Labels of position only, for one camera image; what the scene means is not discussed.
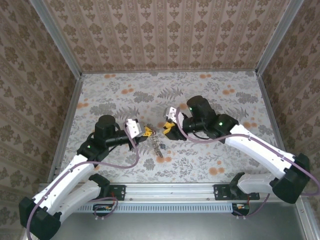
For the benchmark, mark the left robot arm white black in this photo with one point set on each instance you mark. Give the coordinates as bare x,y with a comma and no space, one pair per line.
67,182

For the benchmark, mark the floral patterned table cover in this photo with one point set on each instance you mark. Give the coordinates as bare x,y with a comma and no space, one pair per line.
175,167

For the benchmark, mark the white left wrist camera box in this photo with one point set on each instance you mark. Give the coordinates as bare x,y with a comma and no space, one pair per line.
133,127

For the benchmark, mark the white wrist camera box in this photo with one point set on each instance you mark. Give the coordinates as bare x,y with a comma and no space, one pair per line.
172,113
133,127

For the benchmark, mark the thin aluminium back rail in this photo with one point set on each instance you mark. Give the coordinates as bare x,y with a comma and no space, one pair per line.
170,70

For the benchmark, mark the aluminium frame post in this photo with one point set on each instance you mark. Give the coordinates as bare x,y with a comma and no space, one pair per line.
57,37
278,37

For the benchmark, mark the aluminium front mounting rail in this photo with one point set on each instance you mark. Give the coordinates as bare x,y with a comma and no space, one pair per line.
170,191

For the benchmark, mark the aluminium table side rail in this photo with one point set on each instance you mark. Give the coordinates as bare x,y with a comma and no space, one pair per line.
270,112
67,125

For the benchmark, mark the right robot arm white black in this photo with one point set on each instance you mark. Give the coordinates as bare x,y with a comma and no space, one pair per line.
257,150

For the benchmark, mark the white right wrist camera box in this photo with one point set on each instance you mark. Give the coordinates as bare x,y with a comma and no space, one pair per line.
172,113

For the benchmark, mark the grey metal sheet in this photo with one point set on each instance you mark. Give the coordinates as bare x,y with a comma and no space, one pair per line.
170,227

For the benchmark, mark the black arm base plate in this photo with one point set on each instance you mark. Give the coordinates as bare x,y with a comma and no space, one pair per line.
120,192
220,192

